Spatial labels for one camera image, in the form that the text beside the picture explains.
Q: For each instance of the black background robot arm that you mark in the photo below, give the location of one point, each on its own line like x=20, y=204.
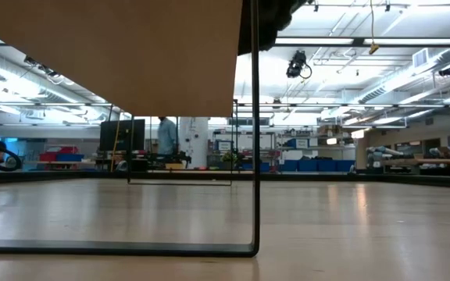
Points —
x=170, y=159

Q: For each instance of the grey background robot arm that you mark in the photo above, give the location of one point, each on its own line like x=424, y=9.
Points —
x=385, y=151

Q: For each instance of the black overhead light beam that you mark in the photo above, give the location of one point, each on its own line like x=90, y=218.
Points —
x=359, y=41

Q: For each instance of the blue storage bin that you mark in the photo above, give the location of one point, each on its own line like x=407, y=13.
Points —
x=308, y=166
x=265, y=167
x=345, y=166
x=69, y=157
x=326, y=166
x=289, y=166
x=297, y=143

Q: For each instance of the small potted plant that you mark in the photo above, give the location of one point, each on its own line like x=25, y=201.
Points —
x=229, y=157

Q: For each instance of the white ceiling vent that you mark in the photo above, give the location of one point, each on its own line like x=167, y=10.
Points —
x=420, y=58

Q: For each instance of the black ceiling fixture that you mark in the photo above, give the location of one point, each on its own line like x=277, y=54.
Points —
x=447, y=71

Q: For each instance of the black monitor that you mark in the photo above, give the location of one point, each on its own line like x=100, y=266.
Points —
x=111, y=134

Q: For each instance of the yellow pole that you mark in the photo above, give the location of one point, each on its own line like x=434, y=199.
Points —
x=115, y=148

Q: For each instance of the wooden workbench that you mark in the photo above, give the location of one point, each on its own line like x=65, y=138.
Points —
x=436, y=161

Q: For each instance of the red storage bin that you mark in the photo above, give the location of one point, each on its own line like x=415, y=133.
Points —
x=53, y=150

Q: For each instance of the black overhead camera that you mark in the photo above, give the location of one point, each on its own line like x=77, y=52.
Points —
x=296, y=64

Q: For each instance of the wooden shelf with black frame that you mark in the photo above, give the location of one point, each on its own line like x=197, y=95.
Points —
x=111, y=58

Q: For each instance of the black metal table frame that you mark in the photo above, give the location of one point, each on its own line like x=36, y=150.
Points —
x=404, y=180

